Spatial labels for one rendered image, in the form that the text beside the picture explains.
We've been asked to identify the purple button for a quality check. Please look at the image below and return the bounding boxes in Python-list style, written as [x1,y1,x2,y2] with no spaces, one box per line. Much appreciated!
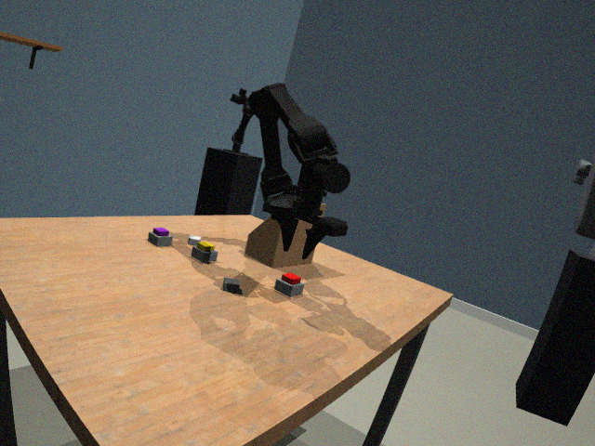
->
[148,228,173,247]

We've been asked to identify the red button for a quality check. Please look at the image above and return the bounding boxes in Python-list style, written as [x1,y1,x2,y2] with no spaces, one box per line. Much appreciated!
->
[274,273,305,297]

